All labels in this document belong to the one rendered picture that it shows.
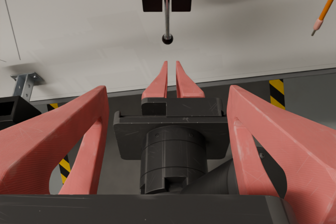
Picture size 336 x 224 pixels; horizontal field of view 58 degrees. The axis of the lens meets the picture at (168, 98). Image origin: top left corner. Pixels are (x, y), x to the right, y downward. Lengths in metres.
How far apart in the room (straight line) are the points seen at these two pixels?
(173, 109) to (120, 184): 1.41
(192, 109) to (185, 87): 0.03
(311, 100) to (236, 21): 1.10
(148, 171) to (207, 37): 0.25
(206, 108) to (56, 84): 0.37
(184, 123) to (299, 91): 1.24
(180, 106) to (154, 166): 0.06
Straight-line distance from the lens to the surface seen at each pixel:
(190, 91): 0.27
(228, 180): 0.16
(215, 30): 0.43
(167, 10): 0.29
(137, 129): 0.26
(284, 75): 0.56
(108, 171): 1.65
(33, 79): 0.57
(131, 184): 1.64
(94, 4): 0.41
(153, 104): 0.26
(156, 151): 0.25
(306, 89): 1.47
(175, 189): 0.24
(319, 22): 0.29
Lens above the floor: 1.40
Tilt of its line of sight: 76 degrees down
